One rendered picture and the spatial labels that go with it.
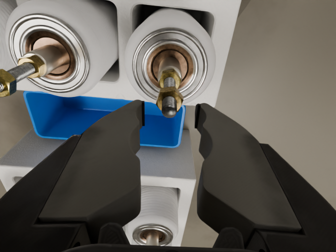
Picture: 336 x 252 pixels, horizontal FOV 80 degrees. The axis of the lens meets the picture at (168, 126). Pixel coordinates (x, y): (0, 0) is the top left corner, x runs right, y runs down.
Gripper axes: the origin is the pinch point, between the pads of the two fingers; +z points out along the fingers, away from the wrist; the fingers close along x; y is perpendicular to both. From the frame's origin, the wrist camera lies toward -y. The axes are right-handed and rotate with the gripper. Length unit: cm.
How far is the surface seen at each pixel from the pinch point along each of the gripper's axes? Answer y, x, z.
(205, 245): 84, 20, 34
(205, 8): -4.5, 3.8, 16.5
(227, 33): -2.0, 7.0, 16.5
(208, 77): 1.4, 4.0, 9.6
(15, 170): 24.1, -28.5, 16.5
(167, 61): -0.5, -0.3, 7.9
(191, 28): -3.2, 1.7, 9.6
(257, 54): 4.3, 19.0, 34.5
